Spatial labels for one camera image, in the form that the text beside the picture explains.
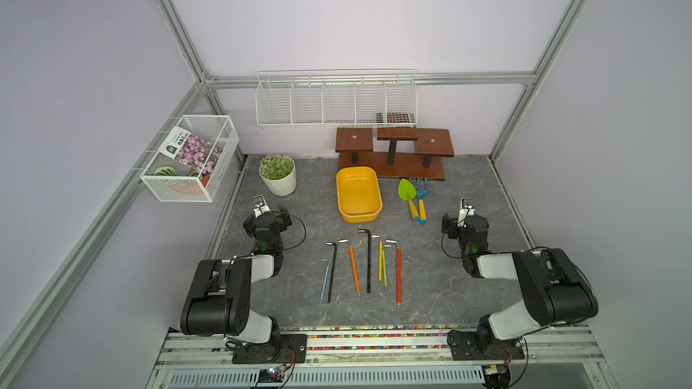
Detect flower seed packet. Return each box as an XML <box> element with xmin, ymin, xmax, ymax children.
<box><xmin>158</xmin><ymin>126</ymin><xmax>223</xmax><ymax>176</ymax></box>

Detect green hex key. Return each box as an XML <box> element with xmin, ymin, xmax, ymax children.
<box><xmin>382</xmin><ymin>243</ymin><xmax>390</xmax><ymax>292</ymax></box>

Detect long white wire basket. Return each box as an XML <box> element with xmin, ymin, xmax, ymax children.
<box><xmin>255</xmin><ymin>68</ymin><xmax>418</xmax><ymax>128</ymax></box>

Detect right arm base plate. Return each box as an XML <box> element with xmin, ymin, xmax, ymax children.
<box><xmin>447</xmin><ymin>330</ymin><xmax>525</xmax><ymax>362</ymax></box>

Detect yellow plastic storage box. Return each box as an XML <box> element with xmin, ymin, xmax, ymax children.
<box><xmin>336</xmin><ymin>166</ymin><xmax>383</xmax><ymax>223</ymax></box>

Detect aluminium mounting rail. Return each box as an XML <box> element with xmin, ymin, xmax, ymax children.
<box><xmin>146</xmin><ymin>325</ymin><xmax>618</xmax><ymax>388</ymax></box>

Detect white wire side basket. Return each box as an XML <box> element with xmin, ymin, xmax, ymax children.
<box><xmin>140</xmin><ymin>115</ymin><xmax>239</xmax><ymax>203</ymax></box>

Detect white potted green plant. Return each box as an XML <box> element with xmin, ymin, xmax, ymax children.
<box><xmin>259</xmin><ymin>154</ymin><xmax>297</xmax><ymax>197</ymax></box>

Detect green garden trowel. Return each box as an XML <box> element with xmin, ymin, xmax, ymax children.
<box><xmin>398</xmin><ymin>178</ymin><xmax>420</xmax><ymax>222</ymax></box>

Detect orange hex key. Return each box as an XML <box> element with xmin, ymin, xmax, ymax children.
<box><xmin>339</xmin><ymin>239</ymin><xmax>361</xmax><ymax>298</ymax></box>

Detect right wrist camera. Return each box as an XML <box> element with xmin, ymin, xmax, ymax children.
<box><xmin>457</xmin><ymin>198</ymin><xmax>475</xmax><ymax>227</ymax></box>

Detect red hex key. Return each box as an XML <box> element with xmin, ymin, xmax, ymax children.
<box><xmin>385</xmin><ymin>240</ymin><xmax>403</xmax><ymax>309</ymax></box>

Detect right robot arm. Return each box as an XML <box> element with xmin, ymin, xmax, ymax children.
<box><xmin>441</xmin><ymin>214</ymin><xmax>599</xmax><ymax>349</ymax></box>

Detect brown wooden stand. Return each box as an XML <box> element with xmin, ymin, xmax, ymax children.
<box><xmin>335</xmin><ymin>127</ymin><xmax>455</xmax><ymax>181</ymax></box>

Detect small black hex key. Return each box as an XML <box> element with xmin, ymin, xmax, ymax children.
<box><xmin>325</xmin><ymin>242</ymin><xmax>338</xmax><ymax>303</ymax></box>

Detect teal garden fork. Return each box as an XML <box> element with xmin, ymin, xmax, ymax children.
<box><xmin>416</xmin><ymin>178</ymin><xmax>429</xmax><ymax>224</ymax></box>

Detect yellow hex key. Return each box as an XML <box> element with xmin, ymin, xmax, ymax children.
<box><xmin>372</xmin><ymin>234</ymin><xmax>383</xmax><ymax>282</ymax></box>

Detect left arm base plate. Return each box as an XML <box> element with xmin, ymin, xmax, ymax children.
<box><xmin>232</xmin><ymin>334</ymin><xmax>308</xmax><ymax>365</ymax></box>

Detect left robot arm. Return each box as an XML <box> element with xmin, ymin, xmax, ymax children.
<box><xmin>180</xmin><ymin>206</ymin><xmax>292</xmax><ymax>345</ymax></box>

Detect large black hex key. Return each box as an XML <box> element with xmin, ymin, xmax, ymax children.
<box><xmin>358</xmin><ymin>228</ymin><xmax>372</xmax><ymax>294</ymax></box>

